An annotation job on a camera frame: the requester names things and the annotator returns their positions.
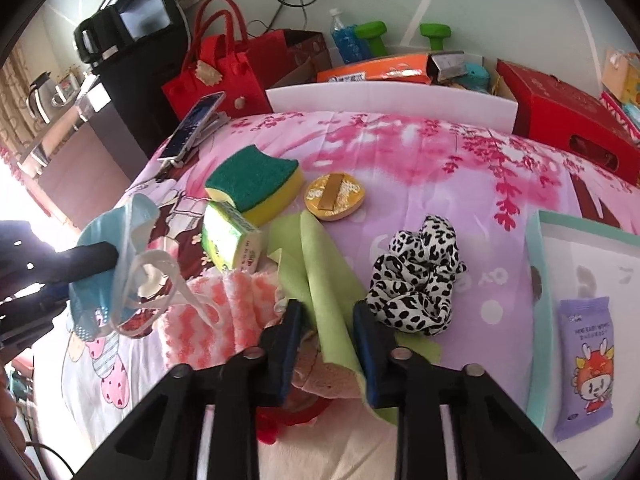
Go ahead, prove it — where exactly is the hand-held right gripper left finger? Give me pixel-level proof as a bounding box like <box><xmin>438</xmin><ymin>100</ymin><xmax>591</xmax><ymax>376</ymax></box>
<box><xmin>75</xmin><ymin>300</ymin><xmax>306</xmax><ymax>480</ymax></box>

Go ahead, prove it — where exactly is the red felt bag with flower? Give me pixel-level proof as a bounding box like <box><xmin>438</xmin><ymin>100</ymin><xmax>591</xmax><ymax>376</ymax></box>
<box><xmin>161</xmin><ymin>0</ymin><xmax>274</xmax><ymax>122</ymax></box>

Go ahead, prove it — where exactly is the wooden counter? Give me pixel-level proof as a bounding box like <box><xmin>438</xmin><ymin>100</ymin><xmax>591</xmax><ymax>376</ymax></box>
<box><xmin>0</xmin><ymin>80</ymin><xmax>132</xmax><ymax>231</ymax></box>

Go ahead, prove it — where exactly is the green yellow tissue pack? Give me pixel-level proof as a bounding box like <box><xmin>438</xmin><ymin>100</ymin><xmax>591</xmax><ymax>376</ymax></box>
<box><xmin>201</xmin><ymin>201</ymin><xmax>264</xmax><ymax>272</ymax></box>

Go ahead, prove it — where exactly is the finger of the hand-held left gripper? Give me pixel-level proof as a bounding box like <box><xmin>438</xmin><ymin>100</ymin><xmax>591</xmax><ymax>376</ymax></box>
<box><xmin>0</xmin><ymin>284</ymin><xmax>69</xmax><ymax>322</ymax></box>
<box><xmin>47</xmin><ymin>241</ymin><xmax>119</xmax><ymax>285</ymax></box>

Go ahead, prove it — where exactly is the red soft cloth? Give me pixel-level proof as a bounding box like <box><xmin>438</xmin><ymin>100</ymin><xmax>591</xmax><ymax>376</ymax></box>
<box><xmin>257</xmin><ymin>399</ymin><xmax>326</xmax><ymax>446</ymax></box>

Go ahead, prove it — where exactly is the steel kettle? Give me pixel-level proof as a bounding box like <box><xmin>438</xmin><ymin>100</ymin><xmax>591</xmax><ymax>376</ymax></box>
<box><xmin>27</xmin><ymin>71</ymin><xmax>77</xmax><ymax>124</ymax></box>

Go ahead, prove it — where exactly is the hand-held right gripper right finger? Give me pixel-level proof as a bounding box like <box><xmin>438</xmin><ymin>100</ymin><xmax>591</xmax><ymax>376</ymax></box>
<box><xmin>352</xmin><ymin>300</ymin><xmax>581</xmax><ymax>480</ymax></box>

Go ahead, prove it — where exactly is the green dumbbell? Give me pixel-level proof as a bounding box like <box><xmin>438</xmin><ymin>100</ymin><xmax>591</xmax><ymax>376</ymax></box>
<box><xmin>356</xmin><ymin>21</ymin><xmax>389</xmax><ymax>58</ymax></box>
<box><xmin>419</xmin><ymin>22</ymin><xmax>453</xmax><ymax>54</ymax></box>

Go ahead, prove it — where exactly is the red white patterned box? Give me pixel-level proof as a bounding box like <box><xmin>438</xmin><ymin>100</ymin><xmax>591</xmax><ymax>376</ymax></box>
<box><xmin>600</xmin><ymin>92</ymin><xmax>640</xmax><ymax>133</ymax></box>

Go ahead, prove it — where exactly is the orange cardboard box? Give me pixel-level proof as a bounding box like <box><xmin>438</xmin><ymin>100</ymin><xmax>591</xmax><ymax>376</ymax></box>
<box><xmin>316</xmin><ymin>52</ymin><xmax>434</xmax><ymax>86</ymax></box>

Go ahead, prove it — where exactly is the small grey box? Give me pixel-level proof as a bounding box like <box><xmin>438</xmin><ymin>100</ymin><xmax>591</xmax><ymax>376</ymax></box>
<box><xmin>429</xmin><ymin>51</ymin><xmax>466</xmax><ymax>84</ymax></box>

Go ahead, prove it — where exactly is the black coffee machine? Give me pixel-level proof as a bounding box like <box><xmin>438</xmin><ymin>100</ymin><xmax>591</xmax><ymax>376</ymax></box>
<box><xmin>74</xmin><ymin>0</ymin><xmax>184</xmax><ymax>64</ymax></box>

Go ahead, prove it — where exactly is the light green cloth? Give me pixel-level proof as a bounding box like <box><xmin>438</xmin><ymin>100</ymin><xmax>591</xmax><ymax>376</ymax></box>
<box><xmin>267</xmin><ymin>210</ymin><xmax>442</xmax><ymax>423</ymax></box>

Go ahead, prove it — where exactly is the purple snack packet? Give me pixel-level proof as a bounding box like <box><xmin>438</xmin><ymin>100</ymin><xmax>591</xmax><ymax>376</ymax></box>
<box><xmin>554</xmin><ymin>296</ymin><xmax>615</xmax><ymax>443</ymax></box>

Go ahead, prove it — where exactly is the pink printed blanket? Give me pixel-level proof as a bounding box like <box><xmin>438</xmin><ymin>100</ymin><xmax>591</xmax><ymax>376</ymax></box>
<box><xmin>60</xmin><ymin>110</ymin><xmax>640</xmax><ymax>480</ymax></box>

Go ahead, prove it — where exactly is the blue water bottle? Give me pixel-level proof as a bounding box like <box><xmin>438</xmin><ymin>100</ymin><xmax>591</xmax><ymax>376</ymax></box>
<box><xmin>327</xmin><ymin>8</ymin><xmax>364</xmax><ymax>66</ymax></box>

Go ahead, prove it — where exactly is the red cardboard box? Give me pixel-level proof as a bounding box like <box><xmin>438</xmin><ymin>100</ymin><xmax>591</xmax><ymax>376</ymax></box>
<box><xmin>495</xmin><ymin>59</ymin><xmax>640</xmax><ymax>186</ymax></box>

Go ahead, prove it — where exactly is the teal container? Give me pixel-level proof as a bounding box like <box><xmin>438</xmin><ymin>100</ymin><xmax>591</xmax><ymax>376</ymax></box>
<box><xmin>462</xmin><ymin>62</ymin><xmax>492</xmax><ymax>94</ymax></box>

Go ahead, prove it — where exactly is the green yellow sponge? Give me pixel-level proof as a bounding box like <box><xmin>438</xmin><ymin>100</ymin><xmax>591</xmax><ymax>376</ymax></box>
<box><xmin>204</xmin><ymin>145</ymin><xmax>301</xmax><ymax>227</ymax></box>

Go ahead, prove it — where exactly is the pink white striped towel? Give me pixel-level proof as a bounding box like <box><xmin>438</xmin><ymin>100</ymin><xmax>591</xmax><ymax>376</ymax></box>
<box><xmin>162</xmin><ymin>267</ymin><xmax>287</xmax><ymax>369</ymax></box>

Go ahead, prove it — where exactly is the teal rimmed white tray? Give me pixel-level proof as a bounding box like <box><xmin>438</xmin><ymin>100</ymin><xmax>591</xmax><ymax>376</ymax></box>
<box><xmin>525</xmin><ymin>208</ymin><xmax>640</xmax><ymax>443</ymax></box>

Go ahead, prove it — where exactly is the phone stand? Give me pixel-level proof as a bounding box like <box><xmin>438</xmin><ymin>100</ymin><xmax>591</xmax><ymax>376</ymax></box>
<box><xmin>155</xmin><ymin>112</ymin><xmax>231</xmax><ymax>183</ymax></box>

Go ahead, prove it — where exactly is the dark brown cardboard box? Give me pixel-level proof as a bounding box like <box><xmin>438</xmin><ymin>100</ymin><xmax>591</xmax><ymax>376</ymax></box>
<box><xmin>272</xmin><ymin>30</ymin><xmax>329</xmax><ymax>89</ymax></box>

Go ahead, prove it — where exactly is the blue face mask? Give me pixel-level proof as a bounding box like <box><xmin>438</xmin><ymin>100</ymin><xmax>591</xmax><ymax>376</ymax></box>
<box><xmin>67</xmin><ymin>194</ymin><xmax>222</xmax><ymax>339</ymax></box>

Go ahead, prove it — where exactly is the black cabinet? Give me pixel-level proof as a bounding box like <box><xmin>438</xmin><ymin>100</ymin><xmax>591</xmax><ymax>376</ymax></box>
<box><xmin>92</xmin><ymin>25</ymin><xmax>194</xmax><ymax>161</ymax></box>

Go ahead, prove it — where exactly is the yellow gift box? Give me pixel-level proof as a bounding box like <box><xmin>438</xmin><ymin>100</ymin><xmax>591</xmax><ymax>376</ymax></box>
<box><xmin>601</xmin><ymin>50</ymin><xmax>640</xmax><ymax>106</ymax></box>

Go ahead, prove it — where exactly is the plain red bag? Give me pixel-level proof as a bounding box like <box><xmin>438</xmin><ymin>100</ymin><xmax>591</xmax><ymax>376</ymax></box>
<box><xmin>245</xmin><ymin>29</ymin><xmax>290</xmax><ymax>90</ymax></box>

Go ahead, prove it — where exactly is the small yellow round packet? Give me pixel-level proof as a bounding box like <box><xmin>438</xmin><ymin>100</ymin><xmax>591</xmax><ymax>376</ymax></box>
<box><xmin>304</xmin><ymin>172</ymin><xmax>366</xmax><ymax>222</ymax></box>

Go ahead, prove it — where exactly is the black white leopard scrunchie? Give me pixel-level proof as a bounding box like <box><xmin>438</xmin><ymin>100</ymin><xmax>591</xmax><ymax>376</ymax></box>
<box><xmin>365</xmin><ymin>215</ymin><xmax>469</xmax><ymax>336</ymax></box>

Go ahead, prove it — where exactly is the smartphone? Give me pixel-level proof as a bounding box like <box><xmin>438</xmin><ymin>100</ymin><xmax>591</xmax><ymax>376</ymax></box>
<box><xmin>159</xmin><ymin>91</ymin><xmax>226</xmax><ymax>162</ymax></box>

